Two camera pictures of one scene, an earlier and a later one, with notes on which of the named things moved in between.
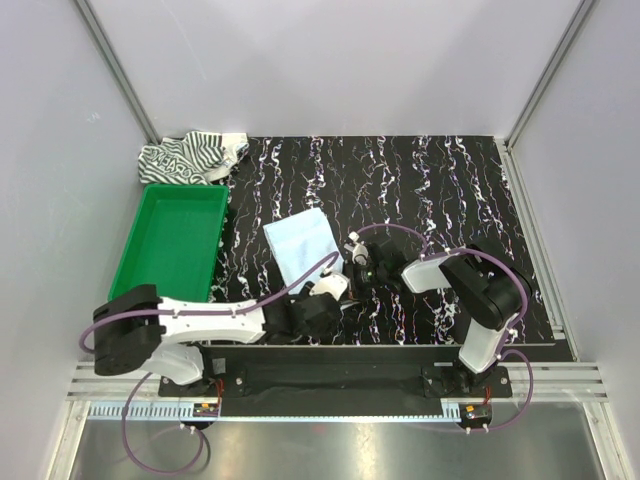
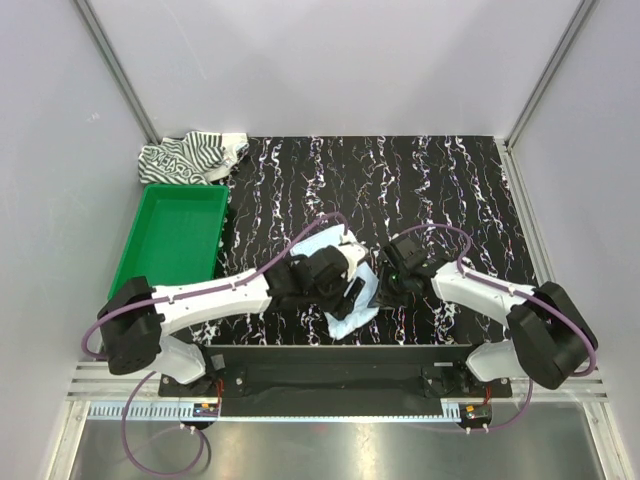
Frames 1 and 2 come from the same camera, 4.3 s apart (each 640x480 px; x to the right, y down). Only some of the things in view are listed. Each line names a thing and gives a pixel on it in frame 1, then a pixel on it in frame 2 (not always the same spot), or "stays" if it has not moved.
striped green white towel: (195, 159) stays
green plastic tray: (174, 241) stays
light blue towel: (299, 245) to (365, 305)
